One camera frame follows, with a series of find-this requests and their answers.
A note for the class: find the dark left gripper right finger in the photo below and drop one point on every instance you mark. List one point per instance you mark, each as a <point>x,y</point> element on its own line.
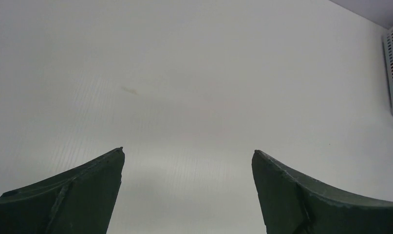
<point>294,203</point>

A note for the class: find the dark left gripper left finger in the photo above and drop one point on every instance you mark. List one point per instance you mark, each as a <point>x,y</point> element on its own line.
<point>78,201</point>

